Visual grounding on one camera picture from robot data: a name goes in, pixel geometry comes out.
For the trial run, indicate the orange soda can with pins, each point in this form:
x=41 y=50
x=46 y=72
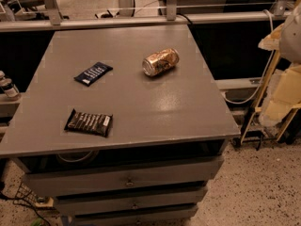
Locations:
x=160 y=62

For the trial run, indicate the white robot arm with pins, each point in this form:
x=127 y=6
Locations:
x=290 y=39

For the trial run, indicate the brown chocolate rxbar wrapper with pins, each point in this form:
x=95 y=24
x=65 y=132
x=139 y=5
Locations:
x=82 y=122

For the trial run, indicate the grey drawer cabinet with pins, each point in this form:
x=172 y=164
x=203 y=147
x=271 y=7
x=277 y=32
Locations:
x=178 y=114

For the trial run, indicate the blue snack bar wrapper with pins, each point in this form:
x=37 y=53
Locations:
x=92 y=74

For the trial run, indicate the top grey drawer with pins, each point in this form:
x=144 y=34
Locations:
x=83 y=181

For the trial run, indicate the grey drawer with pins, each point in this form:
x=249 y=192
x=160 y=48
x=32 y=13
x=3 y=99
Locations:
x=83 y=181
x=137 y=216
x=113 y=202

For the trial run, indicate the bottom grey drawer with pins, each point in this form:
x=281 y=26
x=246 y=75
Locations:
x=137 y=216

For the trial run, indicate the middle grey drawer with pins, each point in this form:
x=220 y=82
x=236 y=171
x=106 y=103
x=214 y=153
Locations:
x=113 y=202

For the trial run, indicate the small bottle at left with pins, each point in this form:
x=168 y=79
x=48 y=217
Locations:
x=8 y=87

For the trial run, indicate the yellow wooden easel frame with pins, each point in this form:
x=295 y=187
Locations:
x=284 y=92

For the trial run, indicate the grey metal rail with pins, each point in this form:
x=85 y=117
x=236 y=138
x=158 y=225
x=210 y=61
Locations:
x=206 y=18

